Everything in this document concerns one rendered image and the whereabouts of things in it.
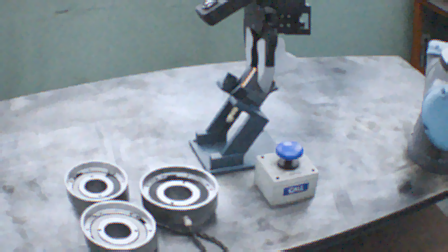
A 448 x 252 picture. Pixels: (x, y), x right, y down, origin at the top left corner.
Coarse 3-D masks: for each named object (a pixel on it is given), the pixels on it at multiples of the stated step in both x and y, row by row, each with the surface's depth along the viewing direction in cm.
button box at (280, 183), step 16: (256, 160) 80; (272, 160) 79; (304, 160) 79; (256, 176) 81; (272, 176) 75; (288, 176) 75; (304, 176) 76; (272, 192) 75; (288, 192) 76; (304, 192) 77
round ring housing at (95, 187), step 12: (72, 168) 75; (84, 168) 77; (96, 168) 78; (108, 168) 78; (120, 168) 76; (72, 180) 74; (84, 180) 75; (96, 180) 76; (108, 180) 75; (120, 180) 76; (72, 192) 70; (84, 192) 72; (96, 192) 77; (108, 192) 73; (120, 192) 71; (72, 204) 71; (84, 204) 69
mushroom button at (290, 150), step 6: (282, 144) 77; (288, 144) 77; (294, 144) 77; (300, 144) 77; (276, 150) 77; (282, 150) 76; (288, 150) 76; (294, 150) 76; (300, 150) 76; (282, 156) 76; (288, 156) 75; (294, 156) 75; (300, 156) 76; (288, 162) 77
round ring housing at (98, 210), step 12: (96, 204) 68; (108, 204) 69; (120, 204) 69; (132, 204) 69; (84, 216) 65; (96, 216) 67; (132, 216) 68; (144, 216) 68; (84, 228) 64; (108, 228) 67; (120, 228) 68; (132, 228) 66; (108, 240) 63; (120, 240) 63; (132, 240) 64; (156, 240) 65
